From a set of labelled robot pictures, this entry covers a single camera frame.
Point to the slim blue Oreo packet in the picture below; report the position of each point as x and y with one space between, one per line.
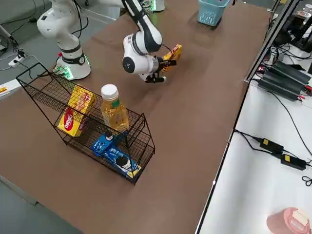
100 145

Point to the long yellow cracker box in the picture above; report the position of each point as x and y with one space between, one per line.
176 52

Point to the aluminium frame post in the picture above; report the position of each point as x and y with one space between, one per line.
268 41

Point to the light blue plastic basket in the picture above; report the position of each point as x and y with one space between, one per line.
210 13

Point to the black ribbed power supply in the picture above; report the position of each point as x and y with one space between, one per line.
282 80

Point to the white power strip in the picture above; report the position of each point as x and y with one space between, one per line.
17 62

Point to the white beam with warning label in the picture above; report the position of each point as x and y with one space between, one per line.
9 89

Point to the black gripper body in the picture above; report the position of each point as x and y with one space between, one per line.
161 65

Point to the yellow drink bottle white cap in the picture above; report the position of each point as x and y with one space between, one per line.
114 114

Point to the plain yellow biscuit box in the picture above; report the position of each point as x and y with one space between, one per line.
81 100

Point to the black adapter with yellow label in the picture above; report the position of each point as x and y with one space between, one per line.
293 162
271 145

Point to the white workbench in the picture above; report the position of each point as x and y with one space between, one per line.
243 195

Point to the blue Oreo cookie box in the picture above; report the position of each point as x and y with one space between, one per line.
122 162

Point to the yellow box with red oval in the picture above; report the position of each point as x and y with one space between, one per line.
69 122

